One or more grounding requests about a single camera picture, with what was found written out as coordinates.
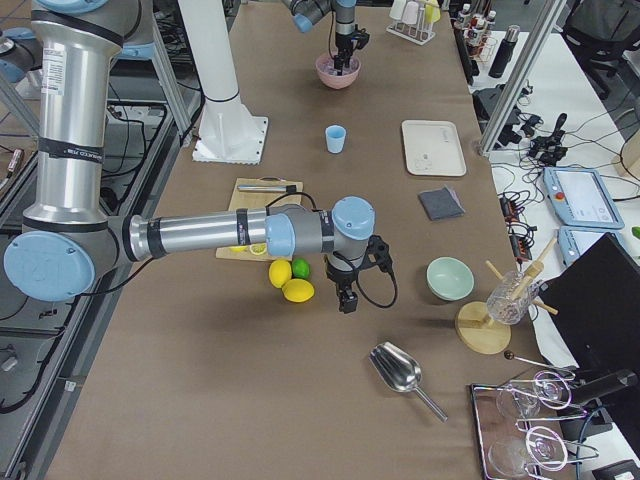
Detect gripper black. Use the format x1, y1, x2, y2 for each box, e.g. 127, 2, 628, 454
324, 252, 359, 313
333, 32, 355, 75

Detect clear ice cubes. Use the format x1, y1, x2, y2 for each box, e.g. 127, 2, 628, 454
316, 55, 360, 76

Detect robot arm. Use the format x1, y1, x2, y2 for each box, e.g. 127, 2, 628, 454
283, 0, 359, 75
3, 1, 375, 313

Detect light blue cup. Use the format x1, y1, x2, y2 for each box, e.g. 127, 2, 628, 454
325, 125, 347, 154

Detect white cup in rack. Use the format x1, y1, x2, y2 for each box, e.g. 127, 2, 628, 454
389, 0, 406, 22

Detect pink cup in rack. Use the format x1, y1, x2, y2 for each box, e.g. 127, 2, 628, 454
402, 0, 420, 26

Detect metal ice scoop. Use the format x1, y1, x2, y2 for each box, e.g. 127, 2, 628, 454
369, 342, 448, 422

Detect yellow cup in rack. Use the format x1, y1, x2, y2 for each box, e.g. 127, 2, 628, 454
424, 0, 441, 24

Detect pink bowl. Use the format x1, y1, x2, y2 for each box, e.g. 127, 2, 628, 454
315, 53, 361, 90

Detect yellow lemon outer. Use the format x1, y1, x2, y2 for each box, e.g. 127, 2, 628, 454
282, 278, 315, 303

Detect green lime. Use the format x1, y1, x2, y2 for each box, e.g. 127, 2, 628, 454
291, 258, 311, 279

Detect yellow lemon near board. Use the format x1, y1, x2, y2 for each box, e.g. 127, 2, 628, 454
268, 259, 293, 289

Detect lemon half lower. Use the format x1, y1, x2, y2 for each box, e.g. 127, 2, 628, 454
249, 243, 268, 256

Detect mint green bowl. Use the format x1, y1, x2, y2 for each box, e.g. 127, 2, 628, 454
426, 257, 475, 301

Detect cream rabbit tray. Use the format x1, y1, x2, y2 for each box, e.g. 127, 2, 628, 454
401, 120, 467, 177

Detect wooden glass holder stand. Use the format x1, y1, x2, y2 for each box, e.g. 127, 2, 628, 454
455, 237, 558, 354

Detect grey folded cloth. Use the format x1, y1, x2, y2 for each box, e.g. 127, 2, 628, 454
418, 186, 465, 221

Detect bamboo cutting board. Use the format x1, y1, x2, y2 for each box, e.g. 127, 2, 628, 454
216, 177, 304, 262

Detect crystal glass on stand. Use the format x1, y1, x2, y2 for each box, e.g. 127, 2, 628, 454
486, 271, 541, 325

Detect black thermos bottle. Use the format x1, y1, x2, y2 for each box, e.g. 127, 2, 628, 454
488, 25, 520, 78

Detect wine glass upper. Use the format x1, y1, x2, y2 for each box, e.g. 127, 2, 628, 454
496, 370, 572, 420

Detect wine glass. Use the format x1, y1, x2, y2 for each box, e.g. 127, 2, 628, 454
487, 426, 569, 479
496, 370, 572, 420

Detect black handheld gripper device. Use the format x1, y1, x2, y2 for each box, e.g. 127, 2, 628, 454
528, 113, 568, 167

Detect wine glass lower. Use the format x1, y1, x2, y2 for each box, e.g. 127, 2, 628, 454
487, 426, 569, 479

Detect blue teach pendant lower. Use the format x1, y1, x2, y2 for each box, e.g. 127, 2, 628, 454
557, 225, 624, 267

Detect blue teach pendant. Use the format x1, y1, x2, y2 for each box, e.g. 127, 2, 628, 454
543, 167, 625, 230
557, 225, 624, 267

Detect black laptop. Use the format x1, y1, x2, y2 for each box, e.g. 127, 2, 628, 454
541, 233, 639, 372

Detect blue teach pendant upper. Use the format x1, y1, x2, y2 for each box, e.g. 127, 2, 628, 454
543, 167, 625, 230

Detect white wire cup rack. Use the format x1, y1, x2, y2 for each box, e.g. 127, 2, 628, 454
386, 0, 436, 46

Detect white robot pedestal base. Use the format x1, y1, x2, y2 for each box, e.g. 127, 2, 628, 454
179, 0, 268, 165

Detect aluminium frame post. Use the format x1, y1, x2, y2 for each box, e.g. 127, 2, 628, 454
478, 0, 566, 157

